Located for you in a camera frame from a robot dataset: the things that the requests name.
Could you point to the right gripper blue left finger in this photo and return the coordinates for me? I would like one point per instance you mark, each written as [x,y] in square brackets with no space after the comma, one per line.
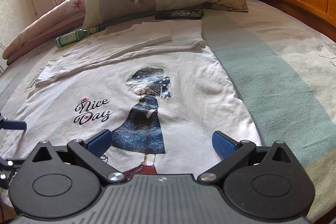
[88,153]

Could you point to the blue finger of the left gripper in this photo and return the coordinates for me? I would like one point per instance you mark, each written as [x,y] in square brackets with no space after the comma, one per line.
[13,125]

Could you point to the white printed t-shirt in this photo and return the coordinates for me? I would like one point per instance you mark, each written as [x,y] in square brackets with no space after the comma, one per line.
[157,87]

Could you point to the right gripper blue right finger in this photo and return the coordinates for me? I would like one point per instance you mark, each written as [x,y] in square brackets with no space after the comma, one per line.
[234,155]

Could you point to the pink folded quilt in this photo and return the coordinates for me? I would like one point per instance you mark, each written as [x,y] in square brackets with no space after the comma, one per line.
[60,20]

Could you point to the green glass bottle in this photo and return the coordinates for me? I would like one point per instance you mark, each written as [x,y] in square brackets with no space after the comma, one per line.
[76,36]

